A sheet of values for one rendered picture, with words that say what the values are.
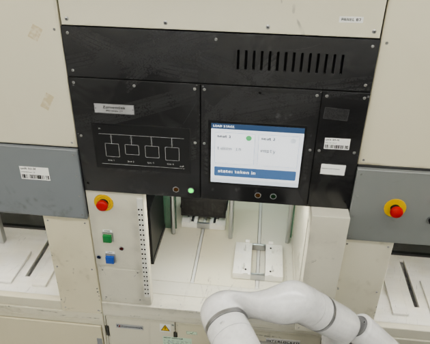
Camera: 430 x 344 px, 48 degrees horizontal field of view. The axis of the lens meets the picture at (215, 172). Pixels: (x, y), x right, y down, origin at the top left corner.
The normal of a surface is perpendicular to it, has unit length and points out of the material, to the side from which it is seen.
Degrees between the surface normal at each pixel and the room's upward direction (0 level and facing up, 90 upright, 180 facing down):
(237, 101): 90
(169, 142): 90
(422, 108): 90
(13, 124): 90
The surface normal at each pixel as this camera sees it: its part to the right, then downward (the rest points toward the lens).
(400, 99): -0.11, 0.51
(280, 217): 0.01, -0.85
